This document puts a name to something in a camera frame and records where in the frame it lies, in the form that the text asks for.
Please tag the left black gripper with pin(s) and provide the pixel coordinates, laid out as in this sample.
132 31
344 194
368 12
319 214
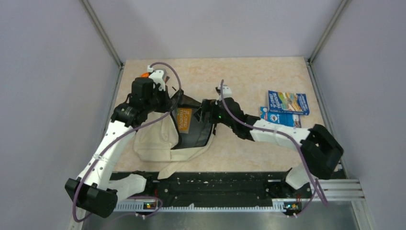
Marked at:
167 101

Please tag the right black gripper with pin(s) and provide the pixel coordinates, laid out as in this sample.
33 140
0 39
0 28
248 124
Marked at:
208 105

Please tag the orange green book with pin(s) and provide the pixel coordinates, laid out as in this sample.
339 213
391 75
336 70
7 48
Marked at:
184 116

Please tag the cream canvas backpack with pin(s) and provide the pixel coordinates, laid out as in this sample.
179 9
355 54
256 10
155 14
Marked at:
162 141

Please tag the blue illustrated cover book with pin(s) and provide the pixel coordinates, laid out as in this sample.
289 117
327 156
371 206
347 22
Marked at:
288 103

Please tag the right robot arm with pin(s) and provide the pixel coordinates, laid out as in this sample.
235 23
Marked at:
319 151

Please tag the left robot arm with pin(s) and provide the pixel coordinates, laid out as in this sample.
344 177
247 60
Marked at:
92 190

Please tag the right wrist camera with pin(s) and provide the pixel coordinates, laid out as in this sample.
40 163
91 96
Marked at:
223 92

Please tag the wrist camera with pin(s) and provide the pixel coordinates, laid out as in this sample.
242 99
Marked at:
158 76
223 92

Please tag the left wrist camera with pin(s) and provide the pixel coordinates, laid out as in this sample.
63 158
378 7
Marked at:
158 76

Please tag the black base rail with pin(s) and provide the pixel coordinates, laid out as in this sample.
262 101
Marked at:
222 189

